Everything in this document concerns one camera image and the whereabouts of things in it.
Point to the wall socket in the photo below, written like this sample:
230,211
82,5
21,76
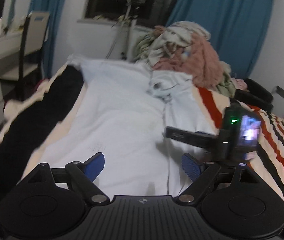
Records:
279,91

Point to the black garment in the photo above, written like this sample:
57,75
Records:
34,124

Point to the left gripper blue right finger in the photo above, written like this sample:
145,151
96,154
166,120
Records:
191,166

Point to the striped red cream bedspread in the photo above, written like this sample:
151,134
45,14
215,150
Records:
268,162

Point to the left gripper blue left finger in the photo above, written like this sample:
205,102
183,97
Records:
94,166

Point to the black and cream chair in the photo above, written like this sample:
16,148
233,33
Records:
15,69

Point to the white garment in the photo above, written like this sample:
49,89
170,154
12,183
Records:
123,115

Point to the black bag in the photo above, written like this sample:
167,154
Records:
255,95

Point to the metal tripod stand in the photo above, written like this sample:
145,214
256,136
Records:
127,22

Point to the blue curtain right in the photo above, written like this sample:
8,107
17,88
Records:
237,27

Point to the green floral garment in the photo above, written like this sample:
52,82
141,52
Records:
226,86

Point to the crumpled light patterned clothes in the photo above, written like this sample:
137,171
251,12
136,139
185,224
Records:
164,41

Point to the pink fluffy garment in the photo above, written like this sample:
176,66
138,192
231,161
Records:
199,60

